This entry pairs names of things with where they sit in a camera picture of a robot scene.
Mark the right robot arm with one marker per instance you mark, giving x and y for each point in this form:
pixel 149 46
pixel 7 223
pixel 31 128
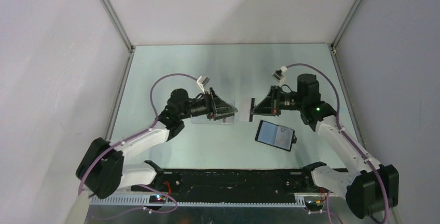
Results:
pixel 368 186

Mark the aluminium frame post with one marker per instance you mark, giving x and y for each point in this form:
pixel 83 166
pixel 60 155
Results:
pixel 116 22
pixel 346 22

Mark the controller board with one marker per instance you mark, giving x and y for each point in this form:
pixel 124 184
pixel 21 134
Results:
pixel 314 206
pixel 157 199

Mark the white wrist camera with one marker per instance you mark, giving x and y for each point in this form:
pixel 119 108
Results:
pixel 202 82
pixel 279 75

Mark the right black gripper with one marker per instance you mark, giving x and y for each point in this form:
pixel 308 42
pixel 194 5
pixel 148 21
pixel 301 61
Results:
pixel 271 105

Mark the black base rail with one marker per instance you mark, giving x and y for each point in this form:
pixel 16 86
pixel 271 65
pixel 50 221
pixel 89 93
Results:
pixel 234 186

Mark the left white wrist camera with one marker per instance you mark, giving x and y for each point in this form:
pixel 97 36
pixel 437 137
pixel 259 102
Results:
pixel 202 82

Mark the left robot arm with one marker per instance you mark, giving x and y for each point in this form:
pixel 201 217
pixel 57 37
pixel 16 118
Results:
pixel 105 168

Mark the clear plastic card tray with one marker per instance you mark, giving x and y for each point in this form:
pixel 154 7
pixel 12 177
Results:
pixel 222 114

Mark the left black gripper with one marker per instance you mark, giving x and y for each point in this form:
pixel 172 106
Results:
pixel 221 108

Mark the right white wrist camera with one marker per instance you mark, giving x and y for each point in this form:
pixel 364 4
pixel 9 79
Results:
pixel 279 75

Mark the left controller board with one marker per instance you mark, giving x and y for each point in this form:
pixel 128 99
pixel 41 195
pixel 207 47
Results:
pixel 157 199

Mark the right aluminium frame post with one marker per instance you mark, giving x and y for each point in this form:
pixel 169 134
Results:
pixel 346 22

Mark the right controller board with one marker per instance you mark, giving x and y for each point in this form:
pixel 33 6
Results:
pixel 314 206

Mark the left aluminium frame post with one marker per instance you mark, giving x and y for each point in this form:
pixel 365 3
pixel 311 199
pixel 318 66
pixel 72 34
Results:
pixel 116 22

